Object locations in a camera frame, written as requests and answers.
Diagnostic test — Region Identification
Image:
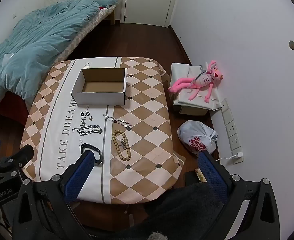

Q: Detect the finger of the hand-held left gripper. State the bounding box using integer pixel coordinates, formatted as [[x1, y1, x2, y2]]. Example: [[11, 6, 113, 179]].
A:
[[0, 145, 34, 182]]

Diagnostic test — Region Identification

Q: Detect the white door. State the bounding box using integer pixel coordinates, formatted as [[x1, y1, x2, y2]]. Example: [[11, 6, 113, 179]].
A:
[[120, 0, 181, 28]]

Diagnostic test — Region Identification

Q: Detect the black bracelet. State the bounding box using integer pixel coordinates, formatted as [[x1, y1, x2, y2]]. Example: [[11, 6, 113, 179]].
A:
[[80, 144, 104, 166]]

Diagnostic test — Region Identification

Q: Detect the bed with checkered sheet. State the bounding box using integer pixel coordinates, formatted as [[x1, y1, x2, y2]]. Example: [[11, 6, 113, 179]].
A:
[[0, 0, 118, 120]]

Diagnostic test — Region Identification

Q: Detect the checkered printed tablecloth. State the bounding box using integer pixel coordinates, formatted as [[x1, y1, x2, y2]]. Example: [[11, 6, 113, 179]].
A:
[[20, 57, 185, 204]]

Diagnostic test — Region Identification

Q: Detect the white wall socket row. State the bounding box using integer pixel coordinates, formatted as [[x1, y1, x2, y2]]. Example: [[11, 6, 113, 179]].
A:
[[220, 99, 244, 165]]

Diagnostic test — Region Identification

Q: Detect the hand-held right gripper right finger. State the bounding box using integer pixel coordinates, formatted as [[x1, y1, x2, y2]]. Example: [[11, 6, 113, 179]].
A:
[[198, 151, 280, 240]]

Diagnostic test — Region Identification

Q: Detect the white cardboard box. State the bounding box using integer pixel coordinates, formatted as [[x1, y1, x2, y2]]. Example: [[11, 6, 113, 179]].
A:
[[70, 67, 127, 106]]

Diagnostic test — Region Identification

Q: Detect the teal pillow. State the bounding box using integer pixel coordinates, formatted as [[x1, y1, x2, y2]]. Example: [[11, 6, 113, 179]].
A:
[[99, 0, 118, 8]]

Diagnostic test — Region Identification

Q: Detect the dark cloth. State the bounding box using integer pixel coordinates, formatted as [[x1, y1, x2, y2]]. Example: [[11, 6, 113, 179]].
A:
[[144, 180, 227, 240]]

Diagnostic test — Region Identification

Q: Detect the white plastic bag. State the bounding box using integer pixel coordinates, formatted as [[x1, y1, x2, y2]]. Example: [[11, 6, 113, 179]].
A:
[[177, 120, 219, 155]]

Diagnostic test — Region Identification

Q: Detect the pink plush toy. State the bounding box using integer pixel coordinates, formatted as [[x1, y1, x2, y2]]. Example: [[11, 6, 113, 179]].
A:
[[167, 60, 224, 103]]

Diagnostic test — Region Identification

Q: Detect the silver disc chain bracelet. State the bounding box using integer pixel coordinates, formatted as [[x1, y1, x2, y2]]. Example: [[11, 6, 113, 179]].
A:
[[102, 114, 132, 128]]

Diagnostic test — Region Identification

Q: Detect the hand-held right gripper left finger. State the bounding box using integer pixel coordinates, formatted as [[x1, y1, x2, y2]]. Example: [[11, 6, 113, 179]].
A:
[[12, 150, 97, 240]]

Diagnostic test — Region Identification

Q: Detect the wooden bead bracelet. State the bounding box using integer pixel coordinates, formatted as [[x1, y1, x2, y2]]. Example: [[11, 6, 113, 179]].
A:
[[112, 130, 132, 162]]

